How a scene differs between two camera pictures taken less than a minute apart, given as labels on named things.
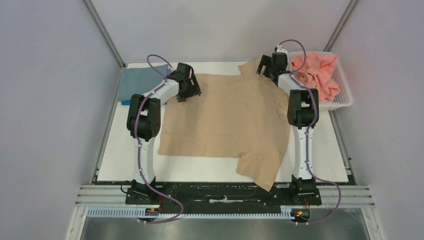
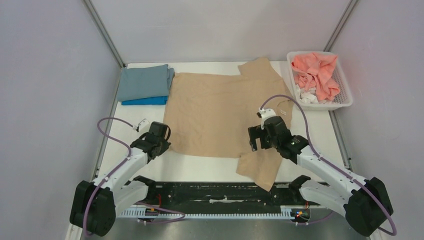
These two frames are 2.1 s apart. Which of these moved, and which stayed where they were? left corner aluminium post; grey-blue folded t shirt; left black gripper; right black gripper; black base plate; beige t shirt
Moved: left black gripper; right black gripper
Stayed: grey-blue folded t shirt; left corner aluminium post; black base plate; beige t shirt
